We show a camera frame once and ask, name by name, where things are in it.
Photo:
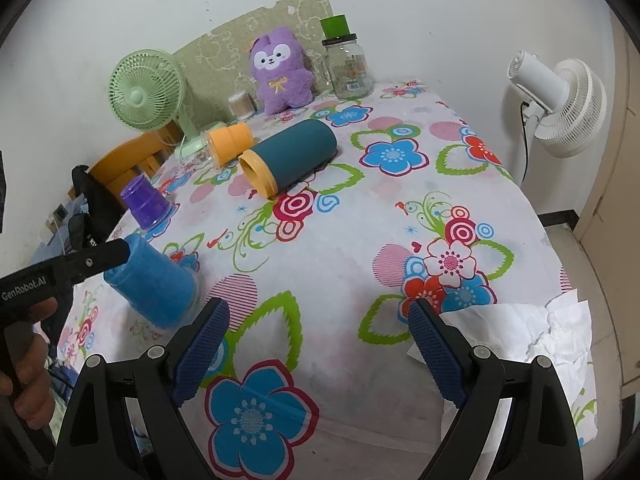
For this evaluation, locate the green patterned board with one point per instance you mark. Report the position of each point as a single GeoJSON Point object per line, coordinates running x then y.
{"type": "Point", "coordinates": [225, 60]}

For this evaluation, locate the beige door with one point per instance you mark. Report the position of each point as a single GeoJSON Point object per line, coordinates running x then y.
{"type": "Point", "coordinates": [615, 185]}

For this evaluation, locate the floral tablecloth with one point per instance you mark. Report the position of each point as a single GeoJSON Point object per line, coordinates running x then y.
{"type": "Point", "coordinates": [350, 270]}

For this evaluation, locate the wooden chair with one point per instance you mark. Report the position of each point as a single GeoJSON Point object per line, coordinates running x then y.
{"type": "Point", "coordinates": [125, 155]}

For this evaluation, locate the purple plush toy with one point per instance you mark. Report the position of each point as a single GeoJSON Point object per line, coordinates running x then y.
{"type": "Point", "coordinates": [280, 80]}

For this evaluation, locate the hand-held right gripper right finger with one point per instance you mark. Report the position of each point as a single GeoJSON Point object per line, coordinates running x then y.
{"type": "Point", "coordinates": [440, 355]}

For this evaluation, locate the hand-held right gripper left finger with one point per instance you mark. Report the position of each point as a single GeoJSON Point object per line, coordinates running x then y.
{"type": "Point", "coordinates": [200, 355]}

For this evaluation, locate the cotton swab container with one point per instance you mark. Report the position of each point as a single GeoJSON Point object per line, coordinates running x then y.
{"type": "Point", "coordinates": [241, 106]}

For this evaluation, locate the white standing fan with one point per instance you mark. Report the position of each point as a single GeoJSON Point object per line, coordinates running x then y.
{"type": "Point", "coordinates": [570, 105]}

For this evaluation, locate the orange plastic cup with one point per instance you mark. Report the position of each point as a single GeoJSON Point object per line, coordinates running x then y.
{"type": "Point", "coordinates": [231, 140]}

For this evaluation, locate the glass jar with green lid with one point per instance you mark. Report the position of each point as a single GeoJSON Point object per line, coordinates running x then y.
{"type": "Point", "coordinates": [350, 70]}

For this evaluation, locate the person's left hand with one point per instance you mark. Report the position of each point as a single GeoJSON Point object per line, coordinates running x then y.
{"type": "Point", "coordinates": [34, 385]}

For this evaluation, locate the green desk fan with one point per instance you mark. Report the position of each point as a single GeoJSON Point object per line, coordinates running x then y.
{"type": "Point", "coordinates": [142, 92]}

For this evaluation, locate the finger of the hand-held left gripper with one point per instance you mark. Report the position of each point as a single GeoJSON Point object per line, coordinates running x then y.
{"type": "Point", "coordinates": [97, 260]}

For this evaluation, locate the purple plastic cup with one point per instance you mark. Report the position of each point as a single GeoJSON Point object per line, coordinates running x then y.
{"type": "Point", "coordinates": [146, 202]}

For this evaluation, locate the blue plastic cup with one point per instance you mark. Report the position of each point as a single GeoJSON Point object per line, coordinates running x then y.
{"type": "Point", "coordinates": [160, 285]}

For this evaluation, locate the black bag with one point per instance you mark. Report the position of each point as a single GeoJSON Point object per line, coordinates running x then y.
{"type": "Point", "coordinates": [95, 200]}

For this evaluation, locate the teal cup with yellow rim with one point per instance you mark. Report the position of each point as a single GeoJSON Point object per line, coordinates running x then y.
{"type": "Point", "coordinates": [300, 150]}

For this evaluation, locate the crumpled white paper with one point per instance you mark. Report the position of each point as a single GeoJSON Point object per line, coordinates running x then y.
{"type": "Point", "coordinates": [510, 330]}

